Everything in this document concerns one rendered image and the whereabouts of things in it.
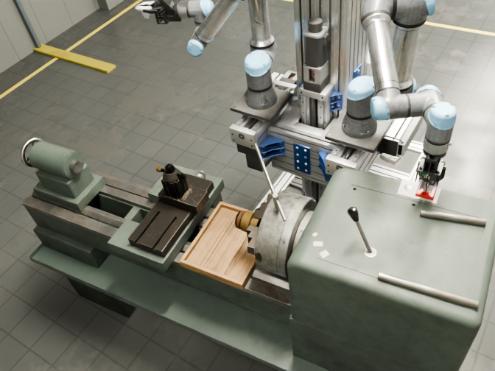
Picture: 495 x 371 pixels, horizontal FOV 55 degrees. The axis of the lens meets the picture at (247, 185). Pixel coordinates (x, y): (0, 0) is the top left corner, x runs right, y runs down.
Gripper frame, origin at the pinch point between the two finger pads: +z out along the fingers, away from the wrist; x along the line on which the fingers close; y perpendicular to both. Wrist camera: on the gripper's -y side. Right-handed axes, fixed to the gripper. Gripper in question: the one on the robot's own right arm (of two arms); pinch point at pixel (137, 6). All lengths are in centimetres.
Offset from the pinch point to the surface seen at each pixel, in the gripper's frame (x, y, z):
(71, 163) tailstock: -63, 39, 27
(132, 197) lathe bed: -64, 63, 5
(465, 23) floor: 247, 194, -200
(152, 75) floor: 154, 180, 97
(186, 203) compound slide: -76, 46, -31
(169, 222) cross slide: -84, 50, -24
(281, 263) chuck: -107, 33, -77
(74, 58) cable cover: 181, 181, 193
